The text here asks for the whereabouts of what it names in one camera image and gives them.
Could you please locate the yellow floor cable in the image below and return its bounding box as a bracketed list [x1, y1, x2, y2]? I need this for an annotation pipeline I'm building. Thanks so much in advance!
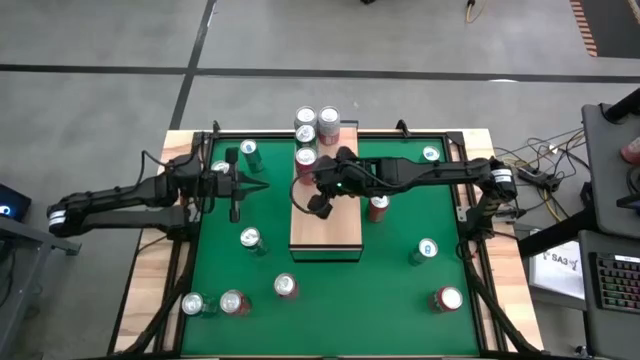
[464, 0, 490, 25]

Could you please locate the black striped-edge floor mat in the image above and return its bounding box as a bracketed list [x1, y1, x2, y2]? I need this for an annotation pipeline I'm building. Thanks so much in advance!
[568, 0, 640, 59]

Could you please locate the backlit black keyboard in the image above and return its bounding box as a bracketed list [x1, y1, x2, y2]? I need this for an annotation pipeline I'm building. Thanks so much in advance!
[588, 251, 640, 315]

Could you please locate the green table mat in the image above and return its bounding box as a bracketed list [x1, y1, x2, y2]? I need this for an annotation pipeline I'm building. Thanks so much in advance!
[180, 137, 481, 357]

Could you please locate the grey desk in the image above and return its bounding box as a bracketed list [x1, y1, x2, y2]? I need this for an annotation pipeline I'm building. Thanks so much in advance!
[581, 102, 640, 240]
[578, 229, 640, 360]

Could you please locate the red cup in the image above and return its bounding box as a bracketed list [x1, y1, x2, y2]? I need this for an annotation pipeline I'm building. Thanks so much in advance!
[619, 136, 640, 167]

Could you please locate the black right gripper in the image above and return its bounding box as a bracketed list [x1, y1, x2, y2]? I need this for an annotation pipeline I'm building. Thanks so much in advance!
[314, 147, 385, 197]

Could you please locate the black box with blue light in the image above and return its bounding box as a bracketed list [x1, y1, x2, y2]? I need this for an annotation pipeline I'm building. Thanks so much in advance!
[0, 181, 33, 224]

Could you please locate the black desk leg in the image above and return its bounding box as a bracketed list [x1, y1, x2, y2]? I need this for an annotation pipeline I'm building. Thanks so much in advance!
[517, 207, 594, 259]

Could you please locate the grey metal cart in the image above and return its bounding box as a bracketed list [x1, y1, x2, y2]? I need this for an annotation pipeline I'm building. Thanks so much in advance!
[0, 213, 83, 360]

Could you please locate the black right camera cable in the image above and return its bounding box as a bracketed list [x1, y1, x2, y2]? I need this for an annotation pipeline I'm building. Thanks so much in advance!
[289, 172, 321, 216]

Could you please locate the silver and red soda can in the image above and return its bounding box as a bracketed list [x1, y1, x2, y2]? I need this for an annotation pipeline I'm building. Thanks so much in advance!
[317, 105, 342, 147]
[293, 105, 319, 129]

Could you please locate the red-orange soda can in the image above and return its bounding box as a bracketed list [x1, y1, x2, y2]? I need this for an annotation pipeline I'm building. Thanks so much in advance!
[367, 194, 392, 223]

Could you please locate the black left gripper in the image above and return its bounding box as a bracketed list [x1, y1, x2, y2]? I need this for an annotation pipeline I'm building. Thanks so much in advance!
[199, 170, 271, 224]

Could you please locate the green soda can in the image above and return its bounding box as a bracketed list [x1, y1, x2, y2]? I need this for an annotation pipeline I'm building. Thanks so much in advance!
[180, 291, 219, 320]
[239, 225, 269, 258]
[294, 124, 319, 151]

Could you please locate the red Coca-Cola can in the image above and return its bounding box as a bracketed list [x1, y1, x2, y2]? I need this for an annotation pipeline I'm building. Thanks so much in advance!
[273, 272, 300, 301]

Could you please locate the white sign board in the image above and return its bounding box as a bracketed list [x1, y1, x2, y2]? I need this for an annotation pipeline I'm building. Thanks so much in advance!
[527, 238, 587, 301]

